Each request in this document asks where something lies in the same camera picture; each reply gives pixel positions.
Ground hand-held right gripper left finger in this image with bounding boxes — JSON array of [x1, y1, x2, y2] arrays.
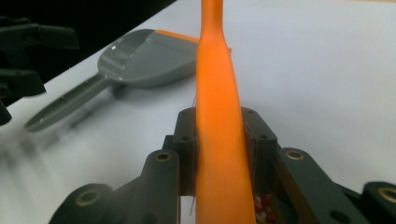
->
[[138, 106, 199, 224]]

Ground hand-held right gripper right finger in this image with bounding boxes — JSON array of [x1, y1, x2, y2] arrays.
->
[[242, 106, 372, 224]]

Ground red beans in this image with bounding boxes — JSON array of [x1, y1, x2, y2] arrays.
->
[[253, 194, 276, 224]]

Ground orange brush with grey bristles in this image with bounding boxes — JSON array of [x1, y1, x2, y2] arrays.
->
[[194, 0, 258, 224]]

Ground grey dustpan with orange edge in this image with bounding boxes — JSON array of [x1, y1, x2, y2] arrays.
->
[[23, 28, 233, 133]]

